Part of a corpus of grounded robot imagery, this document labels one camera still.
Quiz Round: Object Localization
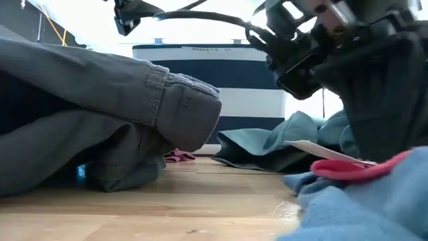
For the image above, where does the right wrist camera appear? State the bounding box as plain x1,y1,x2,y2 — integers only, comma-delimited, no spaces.
276,55,324,101

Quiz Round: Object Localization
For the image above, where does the blue grey sock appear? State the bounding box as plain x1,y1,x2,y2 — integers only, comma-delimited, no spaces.
276,145,428,241

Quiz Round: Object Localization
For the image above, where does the red sock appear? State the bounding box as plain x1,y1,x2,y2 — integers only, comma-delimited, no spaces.
310,149,414,184

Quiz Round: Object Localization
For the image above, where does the white tag reading socks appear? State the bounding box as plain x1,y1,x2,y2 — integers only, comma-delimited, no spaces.
284,139,379,167

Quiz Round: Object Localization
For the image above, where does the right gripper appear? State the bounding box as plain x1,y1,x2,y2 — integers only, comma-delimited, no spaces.
263,0,428,161

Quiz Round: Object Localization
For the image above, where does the bright blue garment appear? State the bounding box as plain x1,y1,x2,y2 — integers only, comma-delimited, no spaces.
76,163,88,188

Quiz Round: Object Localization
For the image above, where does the yellow cable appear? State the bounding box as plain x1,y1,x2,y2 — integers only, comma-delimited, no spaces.
39,3,68,47

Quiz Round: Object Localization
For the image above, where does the navy white striped fabric basket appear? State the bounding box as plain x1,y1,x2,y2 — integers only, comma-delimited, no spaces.
132,43,288,155

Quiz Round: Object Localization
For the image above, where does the dark grey jacket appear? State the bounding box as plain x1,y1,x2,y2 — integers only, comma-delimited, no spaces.
0,25,223,198

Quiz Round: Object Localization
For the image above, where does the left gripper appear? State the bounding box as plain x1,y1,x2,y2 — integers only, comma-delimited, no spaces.
113,0,165,37

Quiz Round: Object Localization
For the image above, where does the grey-green hoodie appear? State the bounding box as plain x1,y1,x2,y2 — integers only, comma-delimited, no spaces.
211,109,360,174

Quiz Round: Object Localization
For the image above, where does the maroon shirt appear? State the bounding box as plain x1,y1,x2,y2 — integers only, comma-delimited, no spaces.
163,149,197,164

